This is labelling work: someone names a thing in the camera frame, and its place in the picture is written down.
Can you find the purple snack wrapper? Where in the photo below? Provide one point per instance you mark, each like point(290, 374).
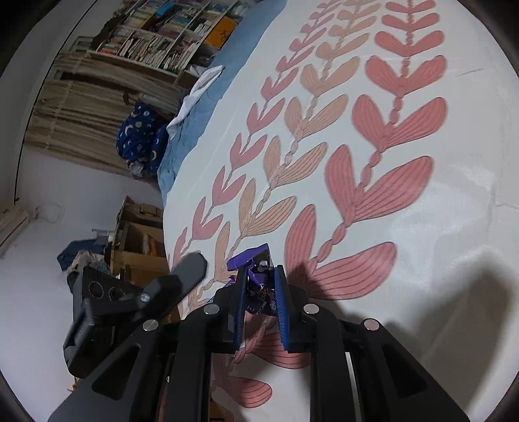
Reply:
point(261, 300)

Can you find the blue clothes pile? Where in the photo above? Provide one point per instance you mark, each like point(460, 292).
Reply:
point(81, 255)

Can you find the blue bed sheet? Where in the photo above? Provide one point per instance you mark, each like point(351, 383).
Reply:
point(227, 61)

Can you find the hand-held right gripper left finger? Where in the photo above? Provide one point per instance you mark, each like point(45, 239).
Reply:
point(239, 312)

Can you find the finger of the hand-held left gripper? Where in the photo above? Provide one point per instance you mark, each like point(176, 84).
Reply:
point(182, 276)

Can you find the white ribbed wall unit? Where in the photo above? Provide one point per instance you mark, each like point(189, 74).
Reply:
point(12, 229)

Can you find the blue star-print cloth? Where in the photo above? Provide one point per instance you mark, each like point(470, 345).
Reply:
point(140, 138)

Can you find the white bookshelf with books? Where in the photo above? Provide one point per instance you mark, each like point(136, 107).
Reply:
point(162, 36)

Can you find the white leaf-print blanket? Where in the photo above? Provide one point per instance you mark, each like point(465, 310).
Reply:
point(405, 203)

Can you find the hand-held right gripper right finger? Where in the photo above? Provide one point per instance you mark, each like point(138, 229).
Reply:
point(284, 312)

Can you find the beige curtains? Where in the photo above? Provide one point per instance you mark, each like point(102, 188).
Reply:
point(89, 117)

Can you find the wooden box shelf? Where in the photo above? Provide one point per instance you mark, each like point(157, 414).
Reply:
point(138, 243)

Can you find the white cloth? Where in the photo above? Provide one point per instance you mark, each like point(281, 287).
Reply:
point(194, 95)

